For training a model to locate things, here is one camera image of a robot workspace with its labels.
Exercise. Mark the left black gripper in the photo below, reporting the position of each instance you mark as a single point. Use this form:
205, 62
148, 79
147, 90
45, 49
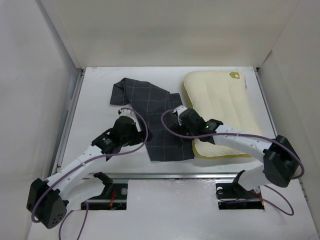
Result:
140, 136

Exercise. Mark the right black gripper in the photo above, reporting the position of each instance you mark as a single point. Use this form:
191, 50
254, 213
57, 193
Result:
179, 127

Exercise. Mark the dark grey checked pillowcase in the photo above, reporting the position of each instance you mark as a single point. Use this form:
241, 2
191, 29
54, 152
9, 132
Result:
151, 101

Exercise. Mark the cream yellow pillow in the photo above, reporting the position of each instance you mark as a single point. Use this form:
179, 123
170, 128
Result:
221, 95

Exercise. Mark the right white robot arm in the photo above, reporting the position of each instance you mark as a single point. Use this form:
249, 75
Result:
279, 161

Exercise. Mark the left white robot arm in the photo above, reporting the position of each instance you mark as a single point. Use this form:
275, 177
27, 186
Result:
48, 200

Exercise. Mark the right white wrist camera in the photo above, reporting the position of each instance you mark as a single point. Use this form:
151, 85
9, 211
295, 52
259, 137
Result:
179, 110

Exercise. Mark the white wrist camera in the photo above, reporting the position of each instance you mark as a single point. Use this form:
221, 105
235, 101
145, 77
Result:
179, 110
127, 113

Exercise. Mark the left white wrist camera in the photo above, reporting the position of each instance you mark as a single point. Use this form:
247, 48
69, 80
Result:
127, 113

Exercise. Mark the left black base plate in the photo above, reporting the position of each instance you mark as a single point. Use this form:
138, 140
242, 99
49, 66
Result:
114, 200

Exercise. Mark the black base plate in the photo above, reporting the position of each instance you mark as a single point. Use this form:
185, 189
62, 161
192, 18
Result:
233, 197
114, 200

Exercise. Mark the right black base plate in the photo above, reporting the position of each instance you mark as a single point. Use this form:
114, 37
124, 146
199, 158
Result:
233, 197

